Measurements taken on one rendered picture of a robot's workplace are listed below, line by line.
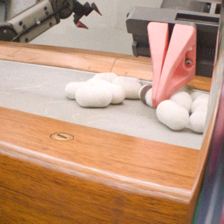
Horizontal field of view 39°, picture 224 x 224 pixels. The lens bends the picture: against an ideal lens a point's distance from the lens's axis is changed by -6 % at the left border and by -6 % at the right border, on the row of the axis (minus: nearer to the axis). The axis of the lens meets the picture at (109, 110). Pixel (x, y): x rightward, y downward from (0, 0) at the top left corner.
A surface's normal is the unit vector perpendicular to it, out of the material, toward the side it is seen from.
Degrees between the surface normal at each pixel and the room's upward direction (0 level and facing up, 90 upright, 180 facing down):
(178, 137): 0
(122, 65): 45
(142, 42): 129
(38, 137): 0
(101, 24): 90
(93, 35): 90
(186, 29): 60
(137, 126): 0
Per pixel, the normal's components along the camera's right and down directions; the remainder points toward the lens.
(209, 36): -0.33, 0.77
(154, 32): -0.28, -0.29
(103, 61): -0.20, -0.53
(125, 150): 0.09, -0.96
